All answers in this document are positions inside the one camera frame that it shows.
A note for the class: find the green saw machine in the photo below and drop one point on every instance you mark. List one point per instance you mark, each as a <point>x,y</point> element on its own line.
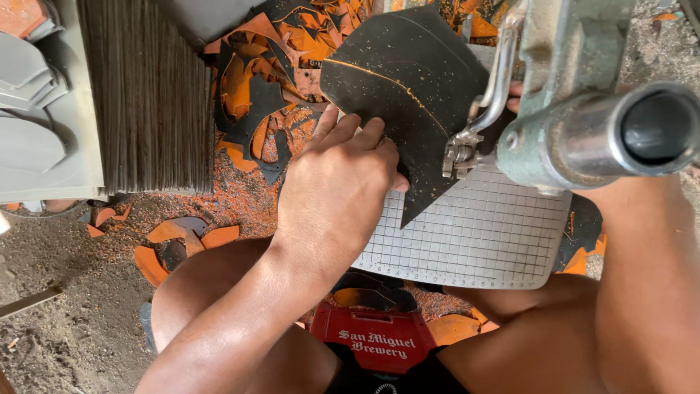
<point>579,109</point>

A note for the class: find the red plastic crate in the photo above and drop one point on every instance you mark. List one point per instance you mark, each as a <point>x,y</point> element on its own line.
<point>377,339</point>

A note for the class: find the heap of orange black offcuts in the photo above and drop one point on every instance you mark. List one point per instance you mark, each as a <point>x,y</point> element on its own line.
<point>262,82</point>

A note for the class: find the person's left hand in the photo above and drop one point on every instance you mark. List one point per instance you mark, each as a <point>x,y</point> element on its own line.
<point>328,191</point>

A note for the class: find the black shorts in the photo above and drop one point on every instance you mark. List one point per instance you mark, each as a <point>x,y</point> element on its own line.
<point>350,384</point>

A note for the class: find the person's right leg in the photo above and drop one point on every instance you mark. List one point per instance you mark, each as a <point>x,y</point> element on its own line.
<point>519,350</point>

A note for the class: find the orange scraps beside saw table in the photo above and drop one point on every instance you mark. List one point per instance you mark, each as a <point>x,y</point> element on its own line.
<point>579,257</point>

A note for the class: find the metal grid saw table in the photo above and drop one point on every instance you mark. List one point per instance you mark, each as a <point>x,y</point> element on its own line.
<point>470,235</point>

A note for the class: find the small orange offcut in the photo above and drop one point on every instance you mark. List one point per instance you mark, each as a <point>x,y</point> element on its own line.
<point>104,216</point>

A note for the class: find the person's left leg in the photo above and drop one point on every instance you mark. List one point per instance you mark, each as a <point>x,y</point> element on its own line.
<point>180,306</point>

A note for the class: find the wooden strip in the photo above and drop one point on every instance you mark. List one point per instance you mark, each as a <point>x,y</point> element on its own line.
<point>30,302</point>

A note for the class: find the orange black curved offcut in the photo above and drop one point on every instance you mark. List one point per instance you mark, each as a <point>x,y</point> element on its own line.
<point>175,230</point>

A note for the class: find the person's right hand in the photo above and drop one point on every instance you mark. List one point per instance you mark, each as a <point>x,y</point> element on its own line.
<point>514,98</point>

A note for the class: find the person's right fingers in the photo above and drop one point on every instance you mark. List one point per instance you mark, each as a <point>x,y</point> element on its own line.
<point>514,98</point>

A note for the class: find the person's leg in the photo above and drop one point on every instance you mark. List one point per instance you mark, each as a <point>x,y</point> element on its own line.
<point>180,306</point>
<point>519,350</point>

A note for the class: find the grey board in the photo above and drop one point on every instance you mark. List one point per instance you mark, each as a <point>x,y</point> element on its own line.
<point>213,19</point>

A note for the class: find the orange crescent offcut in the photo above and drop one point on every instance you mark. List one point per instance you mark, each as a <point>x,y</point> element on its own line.
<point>149,266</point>

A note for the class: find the black sheet with cut line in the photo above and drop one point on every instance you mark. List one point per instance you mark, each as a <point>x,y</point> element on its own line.
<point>404,76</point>

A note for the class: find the orange sheet piece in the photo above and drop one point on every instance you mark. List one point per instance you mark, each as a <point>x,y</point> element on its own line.
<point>19,16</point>

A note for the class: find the blue sandal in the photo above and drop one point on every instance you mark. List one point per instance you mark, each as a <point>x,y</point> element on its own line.
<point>147,328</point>

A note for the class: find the stack of dark thin sheets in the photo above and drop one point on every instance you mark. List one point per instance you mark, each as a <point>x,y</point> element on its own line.
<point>153,98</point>

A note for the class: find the stack of grey cut sheets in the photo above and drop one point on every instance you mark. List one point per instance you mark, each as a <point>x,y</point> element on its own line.
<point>44,120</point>

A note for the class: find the orange strip offcut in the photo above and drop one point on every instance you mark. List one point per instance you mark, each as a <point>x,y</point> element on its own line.
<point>220,236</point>

